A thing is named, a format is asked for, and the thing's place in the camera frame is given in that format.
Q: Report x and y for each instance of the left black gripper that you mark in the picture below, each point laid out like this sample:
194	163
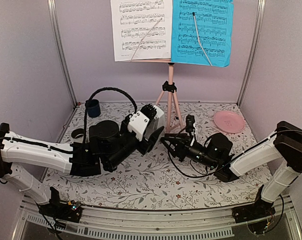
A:
148	145

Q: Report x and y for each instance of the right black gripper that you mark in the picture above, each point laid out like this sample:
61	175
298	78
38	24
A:
182	145

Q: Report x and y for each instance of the white metronome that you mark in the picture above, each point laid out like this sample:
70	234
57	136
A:
157	122

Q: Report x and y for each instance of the pink music stand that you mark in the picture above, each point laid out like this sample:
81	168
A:
169	89

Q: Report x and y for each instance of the sheet music paper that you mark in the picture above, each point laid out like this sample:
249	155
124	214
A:
141	29

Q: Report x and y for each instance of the blue cloth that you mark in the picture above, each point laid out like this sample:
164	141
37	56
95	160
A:
201	32

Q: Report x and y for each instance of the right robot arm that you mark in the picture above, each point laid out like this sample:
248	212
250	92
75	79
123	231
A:
285	143

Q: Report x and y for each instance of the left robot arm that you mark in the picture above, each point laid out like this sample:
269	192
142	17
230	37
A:
108	145

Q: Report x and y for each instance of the pink plate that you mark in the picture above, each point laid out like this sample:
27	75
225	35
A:
229	122

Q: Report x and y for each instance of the dark blue cup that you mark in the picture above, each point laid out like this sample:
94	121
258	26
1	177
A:
93	108

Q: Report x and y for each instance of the paper coffee cup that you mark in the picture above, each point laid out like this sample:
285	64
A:
77	134

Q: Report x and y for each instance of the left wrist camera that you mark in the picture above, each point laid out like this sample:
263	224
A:
139	121

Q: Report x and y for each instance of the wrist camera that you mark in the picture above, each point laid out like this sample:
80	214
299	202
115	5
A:
190	125
139	121

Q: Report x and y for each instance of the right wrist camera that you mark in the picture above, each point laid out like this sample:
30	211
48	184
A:
190	125

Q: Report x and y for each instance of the front aluminium rail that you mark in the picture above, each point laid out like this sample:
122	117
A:
115	224

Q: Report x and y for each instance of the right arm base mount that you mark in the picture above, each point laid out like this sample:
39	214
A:
255	211

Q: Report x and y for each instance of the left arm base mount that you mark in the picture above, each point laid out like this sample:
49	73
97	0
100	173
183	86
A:
70	211

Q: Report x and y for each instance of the right aluminium post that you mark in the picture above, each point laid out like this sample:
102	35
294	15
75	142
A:
254	45

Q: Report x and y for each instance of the aluminium post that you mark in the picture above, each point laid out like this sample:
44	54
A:
59	45
254	45

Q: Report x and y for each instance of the left aluminium post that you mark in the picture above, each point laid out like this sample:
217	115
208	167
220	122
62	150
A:
59	45

